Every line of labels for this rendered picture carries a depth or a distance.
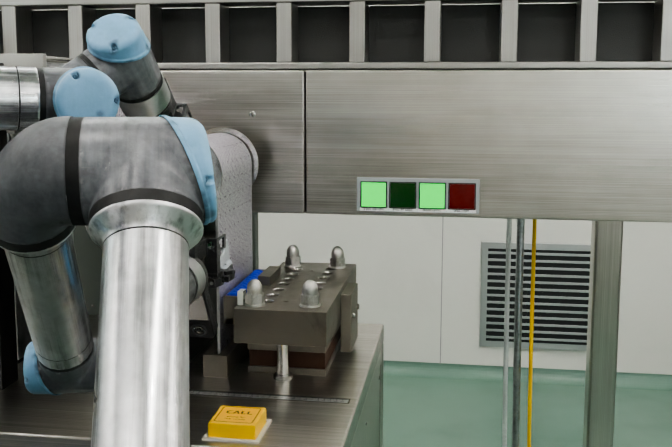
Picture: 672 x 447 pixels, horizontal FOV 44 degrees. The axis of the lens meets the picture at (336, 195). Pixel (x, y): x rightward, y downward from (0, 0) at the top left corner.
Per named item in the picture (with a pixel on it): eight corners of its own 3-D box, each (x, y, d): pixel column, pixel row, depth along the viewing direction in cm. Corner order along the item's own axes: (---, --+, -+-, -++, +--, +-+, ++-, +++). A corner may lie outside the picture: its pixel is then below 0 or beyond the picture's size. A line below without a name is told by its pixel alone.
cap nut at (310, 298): (297, 307, 140) (297, 281, 140) (301, 302, 144) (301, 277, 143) (318, 308, 140) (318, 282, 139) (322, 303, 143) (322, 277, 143)
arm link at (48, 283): (-61, 173, 78) (27, 419, 114) (60, 172, 80) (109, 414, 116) (-38, 93, 86) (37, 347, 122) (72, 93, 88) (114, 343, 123)
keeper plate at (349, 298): (340, 352, 155) (340, 294, 154) (347, 336, 165) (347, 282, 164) (353, 352, 155) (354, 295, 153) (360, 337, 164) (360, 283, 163)
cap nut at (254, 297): (241, 307, 141) (241, 281, 140) (247, 301, 144) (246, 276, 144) (262, 307, 140) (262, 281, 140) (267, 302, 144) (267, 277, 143)
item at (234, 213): (216, 304, 145) (215, 200, 143) (250, 275, 168) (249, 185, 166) (219, 304, 145) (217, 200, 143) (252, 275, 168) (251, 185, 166)
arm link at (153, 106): (157, 103, 116) (102, 103, 118) (166, 124, 120) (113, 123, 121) (168, 63, 120) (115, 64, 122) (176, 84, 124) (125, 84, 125)
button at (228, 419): (207, 438, 118) (207, 422, 118) (221, 419, 125) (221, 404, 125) (255, 441, 117) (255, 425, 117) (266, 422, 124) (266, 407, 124)
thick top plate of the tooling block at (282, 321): (233, 342, 140) (233, 308, 140) (283, 288, 180) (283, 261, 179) (326, 347, 138) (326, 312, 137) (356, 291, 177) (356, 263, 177)
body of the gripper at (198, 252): (228, 233, 137) (206, 246, 125) (229, 284, 138) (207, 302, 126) (184, 232, 138) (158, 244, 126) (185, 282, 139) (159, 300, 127)
